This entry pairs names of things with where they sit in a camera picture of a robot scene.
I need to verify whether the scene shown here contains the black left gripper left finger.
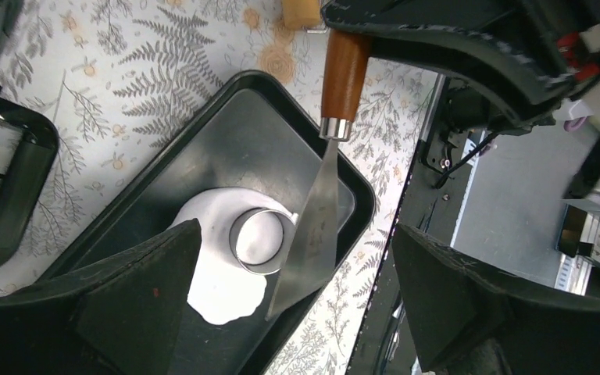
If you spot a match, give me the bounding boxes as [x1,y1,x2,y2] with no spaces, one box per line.
[0,220,202,374]

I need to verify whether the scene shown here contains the wooden rolling pin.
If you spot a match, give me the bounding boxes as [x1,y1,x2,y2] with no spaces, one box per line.
[281,0,327,33]

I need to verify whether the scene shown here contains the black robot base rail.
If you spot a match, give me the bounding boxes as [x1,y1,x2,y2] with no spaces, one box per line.
[346,75,484,374]

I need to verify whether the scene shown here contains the metal dough scraper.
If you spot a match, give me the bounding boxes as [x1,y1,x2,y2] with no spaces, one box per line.
[266,30,373,318]

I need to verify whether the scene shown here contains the black baking tray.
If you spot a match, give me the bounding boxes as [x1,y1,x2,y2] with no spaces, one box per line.
[36,70,377,375]

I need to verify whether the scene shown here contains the white dough disc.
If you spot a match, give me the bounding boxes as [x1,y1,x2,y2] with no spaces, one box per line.
[172,187,298,325]

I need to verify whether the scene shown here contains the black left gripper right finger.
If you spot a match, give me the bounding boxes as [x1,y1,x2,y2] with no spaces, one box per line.
[391,225,600,374]

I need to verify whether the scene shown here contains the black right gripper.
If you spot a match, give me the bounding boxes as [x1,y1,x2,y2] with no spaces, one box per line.
[321,1,600,127]

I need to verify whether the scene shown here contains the round metal cutter ring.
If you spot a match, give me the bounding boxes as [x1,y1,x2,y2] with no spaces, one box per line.
[228,208,287,275]

